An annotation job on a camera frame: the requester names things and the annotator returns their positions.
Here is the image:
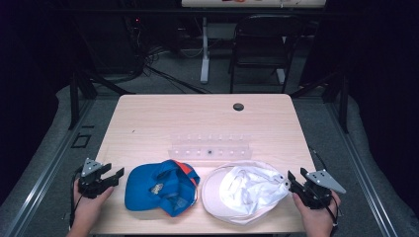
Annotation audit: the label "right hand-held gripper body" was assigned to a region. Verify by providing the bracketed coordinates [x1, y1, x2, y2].
[301, 169, 348, 210]

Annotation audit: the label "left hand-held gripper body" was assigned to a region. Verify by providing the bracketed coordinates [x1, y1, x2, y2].
[77, 157, 115, 199]

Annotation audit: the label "blue baseball cap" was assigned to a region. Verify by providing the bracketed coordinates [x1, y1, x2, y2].
[124, 159, 202, 218]

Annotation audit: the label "white baseball cap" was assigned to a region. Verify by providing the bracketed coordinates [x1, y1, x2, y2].
[201, 160, 293, 226]

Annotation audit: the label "person's left hand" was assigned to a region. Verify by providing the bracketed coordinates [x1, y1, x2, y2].
[69, 179, 116, 230]

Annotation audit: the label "person's right hand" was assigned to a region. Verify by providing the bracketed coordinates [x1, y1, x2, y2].
[292, 191, 342, 237]

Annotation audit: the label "black metal stand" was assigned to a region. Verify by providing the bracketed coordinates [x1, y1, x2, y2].
[290, 69, 351, 135]
[67, 69, 136, 131]

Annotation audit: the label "clear acrylic peg rack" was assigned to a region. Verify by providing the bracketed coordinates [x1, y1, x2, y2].
[167, 132, 254, 163]

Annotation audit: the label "black equipment box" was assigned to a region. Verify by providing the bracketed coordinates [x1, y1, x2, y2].
[73, 11, 144, 75]

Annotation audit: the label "black folding chair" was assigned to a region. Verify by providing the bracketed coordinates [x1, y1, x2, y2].
[227, 14, 305, 95]

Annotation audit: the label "white desk leg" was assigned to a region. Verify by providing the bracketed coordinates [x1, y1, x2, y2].
[200, 16, 210, 85]

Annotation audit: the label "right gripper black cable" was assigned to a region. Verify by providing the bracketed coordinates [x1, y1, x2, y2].
[308, 146, 341, 237]

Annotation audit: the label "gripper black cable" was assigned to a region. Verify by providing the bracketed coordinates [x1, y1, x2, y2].
[68, 167, 84, 230]
[308, 146, 341, 237]

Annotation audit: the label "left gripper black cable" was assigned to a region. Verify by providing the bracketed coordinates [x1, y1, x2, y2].
[68, 167, 84, 230]

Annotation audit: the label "aluminium floor rail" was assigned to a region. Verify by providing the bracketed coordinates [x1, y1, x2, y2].
[324, 98, 398, 237]
[0, 98, 98, 237]

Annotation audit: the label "black floor cables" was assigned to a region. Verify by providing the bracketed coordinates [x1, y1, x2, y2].
[123, 14, 213, 96]

